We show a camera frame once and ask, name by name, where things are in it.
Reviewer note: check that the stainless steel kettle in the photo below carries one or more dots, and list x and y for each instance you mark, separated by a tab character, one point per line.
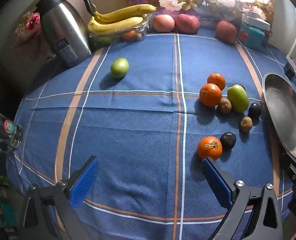
63	30

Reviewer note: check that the blue plaid tablecloth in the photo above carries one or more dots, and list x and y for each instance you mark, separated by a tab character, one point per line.
143	130

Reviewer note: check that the pink apple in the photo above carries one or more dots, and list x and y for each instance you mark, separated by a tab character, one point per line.
162	23

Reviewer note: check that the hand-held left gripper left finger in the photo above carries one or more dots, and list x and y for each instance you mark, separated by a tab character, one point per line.
84	182

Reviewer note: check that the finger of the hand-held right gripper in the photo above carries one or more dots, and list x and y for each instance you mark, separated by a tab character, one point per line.
291	165

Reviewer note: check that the black power adapter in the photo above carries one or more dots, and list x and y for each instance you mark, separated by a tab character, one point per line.
290	71

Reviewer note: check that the glass mug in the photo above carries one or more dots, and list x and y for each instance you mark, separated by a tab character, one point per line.
9	132

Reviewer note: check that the white flat box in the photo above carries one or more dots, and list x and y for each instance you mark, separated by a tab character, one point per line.
255	21

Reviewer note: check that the clear glass fruit bowl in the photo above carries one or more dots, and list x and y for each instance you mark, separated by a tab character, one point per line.
118	38

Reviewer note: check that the small brown kiwi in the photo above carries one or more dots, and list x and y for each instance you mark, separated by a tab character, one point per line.
224	105
246	124

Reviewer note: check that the yellow banana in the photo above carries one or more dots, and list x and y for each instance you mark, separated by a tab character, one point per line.
115	25
128	11

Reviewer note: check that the dark red apple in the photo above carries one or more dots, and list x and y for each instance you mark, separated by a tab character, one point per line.
226	32

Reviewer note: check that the pink artificial flowers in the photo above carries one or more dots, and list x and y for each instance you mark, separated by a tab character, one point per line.
29	26

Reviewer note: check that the dark plum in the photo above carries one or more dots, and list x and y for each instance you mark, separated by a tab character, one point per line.
228	140
255	110

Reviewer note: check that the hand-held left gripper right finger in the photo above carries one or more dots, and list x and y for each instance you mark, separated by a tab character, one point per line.
216	182

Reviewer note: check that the small mandarin orange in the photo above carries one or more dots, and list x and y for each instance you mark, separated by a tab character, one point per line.
129	34

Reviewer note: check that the silver metal bowl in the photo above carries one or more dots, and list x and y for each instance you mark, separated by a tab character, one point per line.
285	110

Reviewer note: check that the teal plastic box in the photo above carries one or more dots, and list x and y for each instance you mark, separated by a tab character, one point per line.
251	37

